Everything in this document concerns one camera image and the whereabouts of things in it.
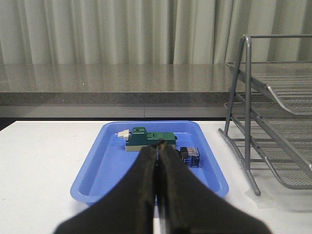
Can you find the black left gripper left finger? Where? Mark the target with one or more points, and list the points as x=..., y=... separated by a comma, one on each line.
x=127, y=209

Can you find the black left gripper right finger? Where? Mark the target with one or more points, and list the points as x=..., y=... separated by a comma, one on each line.
x=187, y=206

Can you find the red emergency stop button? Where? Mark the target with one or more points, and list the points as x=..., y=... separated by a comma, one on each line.
x=190, y=156

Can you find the silver mesh tray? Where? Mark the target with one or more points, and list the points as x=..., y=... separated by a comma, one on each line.
x=261, y=115
x=287, y=83
x=288, y=166

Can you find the blue plastic tray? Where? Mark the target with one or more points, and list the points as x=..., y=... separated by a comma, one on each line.
x=108, y=161

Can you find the green terminal block component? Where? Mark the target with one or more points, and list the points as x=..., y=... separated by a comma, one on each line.
x=139, y=137

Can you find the grey stone counter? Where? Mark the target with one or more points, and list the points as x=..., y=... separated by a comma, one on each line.
x=77, y=84

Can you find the grey metal rack frame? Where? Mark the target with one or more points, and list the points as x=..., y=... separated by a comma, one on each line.
x=241, y=83

